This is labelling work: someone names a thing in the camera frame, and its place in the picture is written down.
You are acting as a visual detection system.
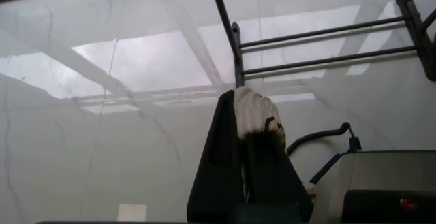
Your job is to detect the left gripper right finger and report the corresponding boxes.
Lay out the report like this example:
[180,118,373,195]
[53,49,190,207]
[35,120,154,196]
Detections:
[243,133,314,223]

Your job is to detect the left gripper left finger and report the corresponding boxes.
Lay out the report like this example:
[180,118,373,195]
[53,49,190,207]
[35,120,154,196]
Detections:
[186,89,245,223]

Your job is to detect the cream printed garment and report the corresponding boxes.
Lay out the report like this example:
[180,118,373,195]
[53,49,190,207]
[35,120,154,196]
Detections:
[233,86,318,203]

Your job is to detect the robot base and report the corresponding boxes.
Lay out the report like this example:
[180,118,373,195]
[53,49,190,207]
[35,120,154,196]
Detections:
[308,148,436,223]

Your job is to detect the black clothes rack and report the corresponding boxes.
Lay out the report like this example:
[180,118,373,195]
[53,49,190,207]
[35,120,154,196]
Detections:
[207,0,436,89]

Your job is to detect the black cable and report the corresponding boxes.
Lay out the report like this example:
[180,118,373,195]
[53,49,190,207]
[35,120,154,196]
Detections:
[285,121,362,155]

